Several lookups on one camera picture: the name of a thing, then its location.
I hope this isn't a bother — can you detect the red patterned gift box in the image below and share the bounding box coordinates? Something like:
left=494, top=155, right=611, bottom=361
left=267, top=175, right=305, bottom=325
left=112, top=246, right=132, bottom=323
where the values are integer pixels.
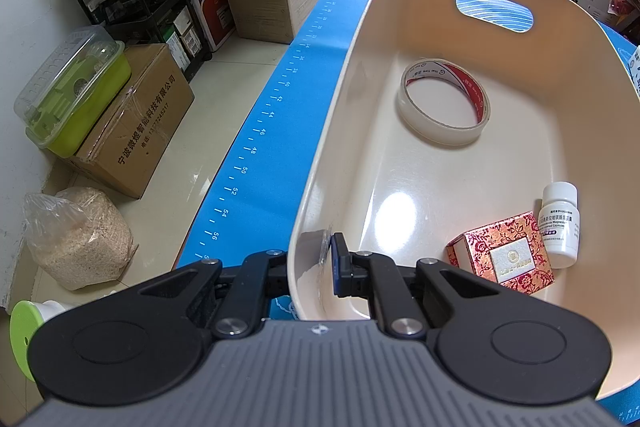
left=445, top=211, right=554, bottom=295

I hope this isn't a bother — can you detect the clear adhesive tape roll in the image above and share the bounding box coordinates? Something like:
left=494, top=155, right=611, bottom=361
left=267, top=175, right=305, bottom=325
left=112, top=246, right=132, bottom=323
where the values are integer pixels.
left=396, top=58, right=491, bottom=147

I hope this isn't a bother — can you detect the white medicine bottle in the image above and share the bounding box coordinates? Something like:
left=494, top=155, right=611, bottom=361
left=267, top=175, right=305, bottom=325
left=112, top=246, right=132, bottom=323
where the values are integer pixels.
left=538, top=181, right=580, bottom=270

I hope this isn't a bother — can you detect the beige plastic storage bin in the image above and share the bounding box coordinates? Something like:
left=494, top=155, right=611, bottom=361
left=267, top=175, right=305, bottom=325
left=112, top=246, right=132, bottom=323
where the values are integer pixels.
left=288, top=0, right=639, bottom=396

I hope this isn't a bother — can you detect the blue silicone table mat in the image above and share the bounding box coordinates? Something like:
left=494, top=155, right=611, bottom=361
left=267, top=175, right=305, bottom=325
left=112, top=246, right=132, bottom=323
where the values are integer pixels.
left=169, top=0, right=617, bottom=426

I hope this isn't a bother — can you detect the bag of grain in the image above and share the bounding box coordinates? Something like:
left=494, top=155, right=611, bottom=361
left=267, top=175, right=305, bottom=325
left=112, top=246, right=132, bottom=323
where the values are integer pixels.
left=24, top=186, right=137, bottom=291

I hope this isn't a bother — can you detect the brown printed cardboard box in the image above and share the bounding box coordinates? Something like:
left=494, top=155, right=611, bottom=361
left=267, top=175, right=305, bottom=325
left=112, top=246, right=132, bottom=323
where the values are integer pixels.
left=67, top=43, right=194, bottom=199

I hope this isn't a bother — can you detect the green lidded white cup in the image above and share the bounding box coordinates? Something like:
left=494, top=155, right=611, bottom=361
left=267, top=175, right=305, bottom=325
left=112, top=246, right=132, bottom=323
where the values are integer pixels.
left=9, top=300, right=74, bottom=381

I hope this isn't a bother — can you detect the green lidded plastic container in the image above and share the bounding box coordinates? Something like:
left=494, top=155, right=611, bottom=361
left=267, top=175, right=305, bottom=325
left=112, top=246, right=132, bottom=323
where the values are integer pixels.
left=14, top=25, right=131, bottom=158

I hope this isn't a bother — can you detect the blue white tissue box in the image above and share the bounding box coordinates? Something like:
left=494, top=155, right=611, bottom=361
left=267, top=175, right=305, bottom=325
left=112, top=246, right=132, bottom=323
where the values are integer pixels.
left=628, top=46, right=640, bottom=95

